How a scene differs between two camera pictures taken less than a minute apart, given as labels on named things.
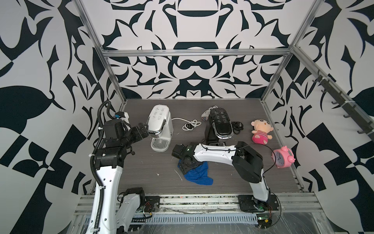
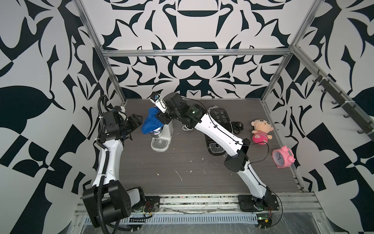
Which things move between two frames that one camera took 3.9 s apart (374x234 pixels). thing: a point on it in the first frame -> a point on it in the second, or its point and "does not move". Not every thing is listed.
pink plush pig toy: x=261 y=128 does not move
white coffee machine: x=160 y=127 does not move
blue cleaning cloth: x=200 y=175 -> x=152 y=122
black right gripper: x=182 y=168 -> x=162 y=117
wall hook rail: x=357 y=111 does not move
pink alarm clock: x=284 y=157 does not move
